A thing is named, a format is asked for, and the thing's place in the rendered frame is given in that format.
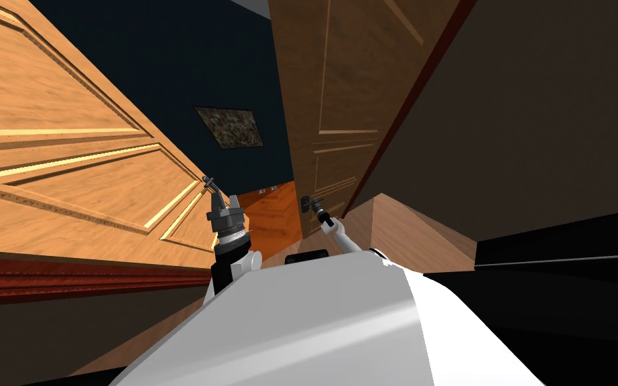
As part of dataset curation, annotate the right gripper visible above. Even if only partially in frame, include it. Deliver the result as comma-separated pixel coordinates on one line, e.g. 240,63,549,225
312,202,336,229

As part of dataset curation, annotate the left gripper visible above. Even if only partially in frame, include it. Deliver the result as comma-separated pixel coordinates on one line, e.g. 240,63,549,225
205,187,247,234

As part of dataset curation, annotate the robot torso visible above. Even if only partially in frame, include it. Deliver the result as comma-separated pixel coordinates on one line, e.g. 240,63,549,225
107,249,547,386

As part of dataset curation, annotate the dark brown wooden door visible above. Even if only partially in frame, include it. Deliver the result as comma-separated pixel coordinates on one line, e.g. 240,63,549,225
267,0,463,241

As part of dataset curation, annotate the light orange wooden door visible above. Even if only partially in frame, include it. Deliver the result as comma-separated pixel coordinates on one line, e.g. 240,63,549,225
0,0,249,270

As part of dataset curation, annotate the dark speckled wall picture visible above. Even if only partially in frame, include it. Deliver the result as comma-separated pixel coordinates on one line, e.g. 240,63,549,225
194,106,265,151

